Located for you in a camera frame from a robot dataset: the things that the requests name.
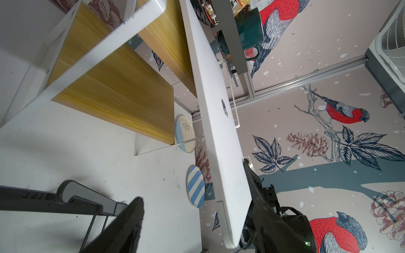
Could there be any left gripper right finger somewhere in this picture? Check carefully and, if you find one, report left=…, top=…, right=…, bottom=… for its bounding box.
left=243, top=159, right=281, bottom=253

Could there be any cream and blue plate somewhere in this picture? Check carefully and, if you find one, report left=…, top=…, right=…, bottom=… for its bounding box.
left=175, top=114, right=196, bottom=153

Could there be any silver laptop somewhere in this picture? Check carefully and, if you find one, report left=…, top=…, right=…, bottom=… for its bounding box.
left=180, top=1, right=252, bottom=249

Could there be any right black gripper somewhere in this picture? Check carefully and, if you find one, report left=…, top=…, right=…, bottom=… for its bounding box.
left=240, top=184, right=317, bottom=253

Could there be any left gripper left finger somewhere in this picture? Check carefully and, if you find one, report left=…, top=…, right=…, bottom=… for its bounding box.
left=82, top=197, right=144, bottom=253

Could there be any wooden two-tier shelf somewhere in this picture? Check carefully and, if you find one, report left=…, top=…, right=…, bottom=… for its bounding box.
left=2, top=1, right=197, bottom=144

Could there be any blue striped plate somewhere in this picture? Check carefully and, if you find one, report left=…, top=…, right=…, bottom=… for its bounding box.
left=187, top=165, right=205, bottom=209

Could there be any green mug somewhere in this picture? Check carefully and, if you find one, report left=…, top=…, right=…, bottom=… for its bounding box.
left=235, top=8, right=264, bottom=61

